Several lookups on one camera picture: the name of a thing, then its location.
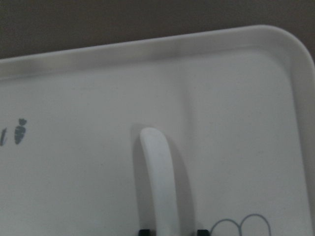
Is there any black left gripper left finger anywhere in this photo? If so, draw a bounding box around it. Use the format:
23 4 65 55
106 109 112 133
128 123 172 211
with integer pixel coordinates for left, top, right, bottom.
138 229 151 236

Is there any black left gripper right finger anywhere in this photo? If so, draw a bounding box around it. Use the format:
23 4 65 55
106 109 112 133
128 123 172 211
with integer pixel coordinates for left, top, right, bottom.
197 229 210 236

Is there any white ceramic spoon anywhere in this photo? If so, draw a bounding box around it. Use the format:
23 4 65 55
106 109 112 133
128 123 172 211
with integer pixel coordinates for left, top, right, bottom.
140 127 181 236

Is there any cream rabbit tray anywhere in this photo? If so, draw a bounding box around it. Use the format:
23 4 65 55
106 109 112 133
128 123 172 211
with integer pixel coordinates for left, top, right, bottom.
0 25 315 236

